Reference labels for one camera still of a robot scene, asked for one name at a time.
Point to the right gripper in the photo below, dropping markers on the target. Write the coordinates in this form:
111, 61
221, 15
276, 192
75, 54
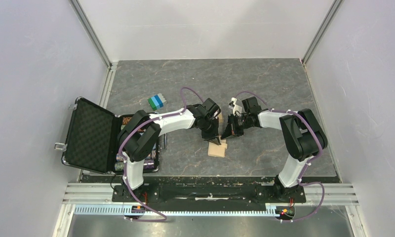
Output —
231, 129

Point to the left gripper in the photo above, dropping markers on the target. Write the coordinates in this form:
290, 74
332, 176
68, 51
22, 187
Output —
214, 134

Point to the beige leather card holder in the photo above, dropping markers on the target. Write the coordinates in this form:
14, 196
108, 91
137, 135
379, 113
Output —
217, 150

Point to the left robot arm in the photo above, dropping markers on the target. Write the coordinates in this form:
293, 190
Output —
138, 137

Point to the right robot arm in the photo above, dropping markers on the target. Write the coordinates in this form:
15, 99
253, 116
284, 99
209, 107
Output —
303, 136

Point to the green blue grey block stack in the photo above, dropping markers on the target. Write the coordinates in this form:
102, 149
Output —
157, 102

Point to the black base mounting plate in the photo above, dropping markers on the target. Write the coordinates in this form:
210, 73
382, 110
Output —
160, 193

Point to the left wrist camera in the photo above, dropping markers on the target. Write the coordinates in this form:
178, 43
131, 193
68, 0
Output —
209, 108

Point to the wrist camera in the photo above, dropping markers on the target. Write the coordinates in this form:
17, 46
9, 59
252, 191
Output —
209, 108
244, 107

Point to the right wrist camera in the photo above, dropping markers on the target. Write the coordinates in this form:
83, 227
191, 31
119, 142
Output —
244, 107

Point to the white cable duct strip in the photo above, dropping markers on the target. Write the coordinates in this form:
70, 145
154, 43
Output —
139, 211

